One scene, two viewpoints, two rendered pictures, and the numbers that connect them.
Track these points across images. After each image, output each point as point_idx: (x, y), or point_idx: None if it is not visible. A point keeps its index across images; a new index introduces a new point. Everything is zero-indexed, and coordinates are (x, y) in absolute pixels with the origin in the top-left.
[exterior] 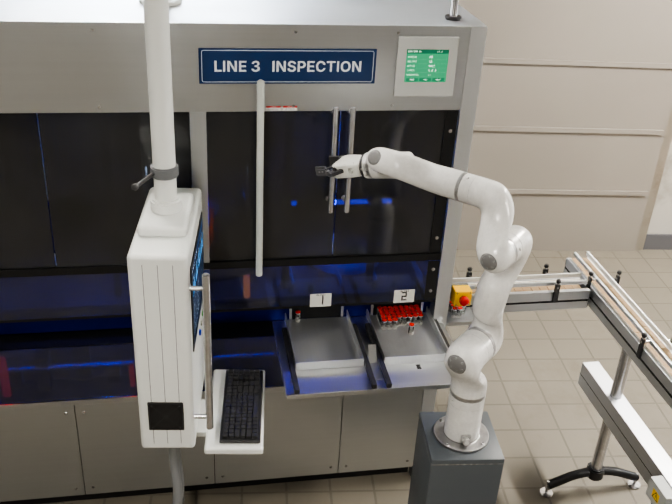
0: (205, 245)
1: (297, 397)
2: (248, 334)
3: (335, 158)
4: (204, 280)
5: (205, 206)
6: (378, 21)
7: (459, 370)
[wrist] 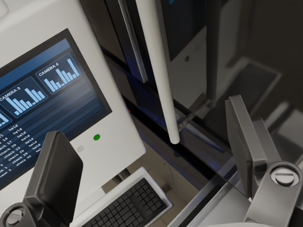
0: (135, 64)
1: None
2: (192, 158)
3: (239, 146)
4: None
5: (120, 15)
6: None
7: None
